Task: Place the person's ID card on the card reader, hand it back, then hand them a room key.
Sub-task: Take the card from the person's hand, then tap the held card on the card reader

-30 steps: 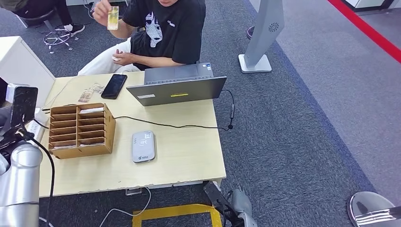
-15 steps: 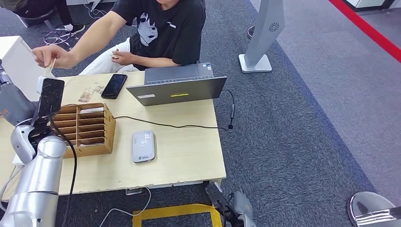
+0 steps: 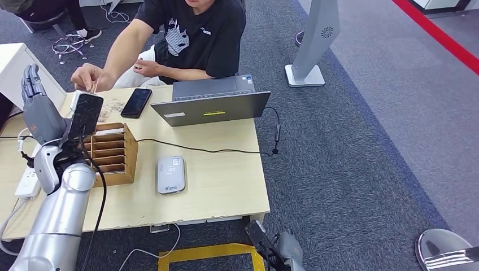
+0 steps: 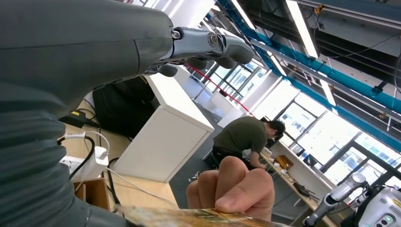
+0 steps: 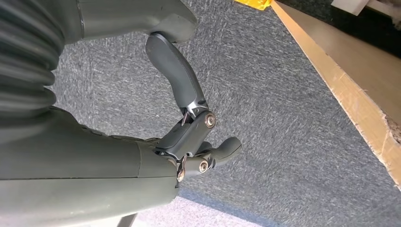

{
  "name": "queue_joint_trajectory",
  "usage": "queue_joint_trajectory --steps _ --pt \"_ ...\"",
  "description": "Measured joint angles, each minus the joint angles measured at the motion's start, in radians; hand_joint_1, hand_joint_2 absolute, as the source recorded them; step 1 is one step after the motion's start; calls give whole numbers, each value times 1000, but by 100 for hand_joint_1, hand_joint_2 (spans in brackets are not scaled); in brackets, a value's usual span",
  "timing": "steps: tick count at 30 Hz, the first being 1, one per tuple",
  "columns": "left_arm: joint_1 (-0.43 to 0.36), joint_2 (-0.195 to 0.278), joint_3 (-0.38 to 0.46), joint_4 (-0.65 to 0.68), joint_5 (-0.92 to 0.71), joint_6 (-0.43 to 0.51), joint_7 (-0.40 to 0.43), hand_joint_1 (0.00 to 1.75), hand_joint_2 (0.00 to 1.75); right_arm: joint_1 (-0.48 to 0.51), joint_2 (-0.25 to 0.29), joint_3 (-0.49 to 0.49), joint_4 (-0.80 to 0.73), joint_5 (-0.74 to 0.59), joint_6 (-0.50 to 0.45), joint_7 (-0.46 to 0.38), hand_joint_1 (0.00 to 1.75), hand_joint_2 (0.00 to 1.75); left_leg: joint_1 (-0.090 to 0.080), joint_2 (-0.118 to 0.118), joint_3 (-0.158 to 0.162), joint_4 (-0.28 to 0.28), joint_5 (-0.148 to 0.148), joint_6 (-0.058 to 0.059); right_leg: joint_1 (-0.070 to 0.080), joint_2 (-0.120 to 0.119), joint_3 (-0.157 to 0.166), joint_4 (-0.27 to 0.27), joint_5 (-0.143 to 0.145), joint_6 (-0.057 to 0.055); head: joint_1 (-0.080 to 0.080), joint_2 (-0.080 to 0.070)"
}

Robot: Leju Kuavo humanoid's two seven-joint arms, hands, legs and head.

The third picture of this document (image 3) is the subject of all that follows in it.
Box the person's left hand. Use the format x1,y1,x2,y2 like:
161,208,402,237
134,59,163,78

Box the wooden card holder box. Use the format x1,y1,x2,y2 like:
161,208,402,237
82,123,139,188

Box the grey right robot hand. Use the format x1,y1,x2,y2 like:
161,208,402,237
275,231,306,271

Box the red floor tape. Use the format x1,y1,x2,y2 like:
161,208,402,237
391,0,479,76

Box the black cable with adapter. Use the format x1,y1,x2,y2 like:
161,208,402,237
135,106,281,156

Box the white plug cable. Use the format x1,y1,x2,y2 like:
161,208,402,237
16,127,63,154

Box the grey kiosk stand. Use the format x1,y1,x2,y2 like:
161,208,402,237
284,0,341,88

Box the white desk frame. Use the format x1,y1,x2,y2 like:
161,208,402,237
79,0,145,14

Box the white furniture base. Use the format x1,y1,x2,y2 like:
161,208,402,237
410,0,479,12

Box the person's right hand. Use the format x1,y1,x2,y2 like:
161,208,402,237
70,63,109,94

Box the chrome base stool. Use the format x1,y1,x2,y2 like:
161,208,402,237
16,11,95,65

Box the white cable under table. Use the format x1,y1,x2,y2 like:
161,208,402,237
117,223,181,271

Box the clear plastic card packets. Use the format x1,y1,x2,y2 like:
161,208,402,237
98,98,126,123

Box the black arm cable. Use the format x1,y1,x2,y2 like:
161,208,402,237
79,127,108,271

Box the seated person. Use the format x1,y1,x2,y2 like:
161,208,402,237
0,0,102,42

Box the grey laptop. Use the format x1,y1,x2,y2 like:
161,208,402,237
150,75,271,128

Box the grey card reader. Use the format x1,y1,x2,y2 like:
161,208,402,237
156,156,187,195

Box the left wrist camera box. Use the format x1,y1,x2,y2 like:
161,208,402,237
59,89,104,160

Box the yellow floor tape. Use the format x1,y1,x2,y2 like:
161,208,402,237
158,243,267,271

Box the white cabinet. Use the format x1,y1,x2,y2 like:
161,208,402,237
0,43,67,110

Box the white power strip cord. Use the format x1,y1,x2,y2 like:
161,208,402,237
0,197,29,257

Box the white power strip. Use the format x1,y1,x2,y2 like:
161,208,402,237
14,143,42,199

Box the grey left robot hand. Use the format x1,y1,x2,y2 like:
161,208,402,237
20,63,71,146

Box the white floor cable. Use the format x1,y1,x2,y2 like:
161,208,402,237
99,0,132,24

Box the black smartphone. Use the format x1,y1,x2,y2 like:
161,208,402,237
120,88,154,120

